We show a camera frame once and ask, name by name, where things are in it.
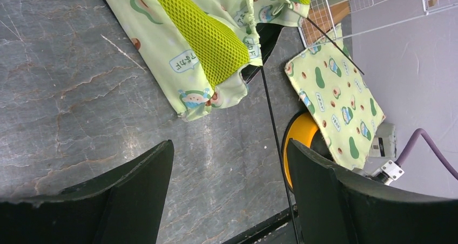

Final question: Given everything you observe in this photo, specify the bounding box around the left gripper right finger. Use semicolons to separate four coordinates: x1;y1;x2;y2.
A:
287;139;457;243

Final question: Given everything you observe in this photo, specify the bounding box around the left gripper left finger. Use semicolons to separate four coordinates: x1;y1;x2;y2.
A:
1;140;174;243

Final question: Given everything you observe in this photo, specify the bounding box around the green avocado pet tent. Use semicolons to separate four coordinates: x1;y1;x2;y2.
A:
105;0;311;121

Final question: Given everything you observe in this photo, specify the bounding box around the orange pet bowl stand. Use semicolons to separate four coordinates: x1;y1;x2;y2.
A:
281;111;333;193

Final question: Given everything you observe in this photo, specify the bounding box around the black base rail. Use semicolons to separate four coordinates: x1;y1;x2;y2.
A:
223;204;304;244

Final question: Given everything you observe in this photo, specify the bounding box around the white wire wooden shelf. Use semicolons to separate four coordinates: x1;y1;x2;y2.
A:
298;0;457;47

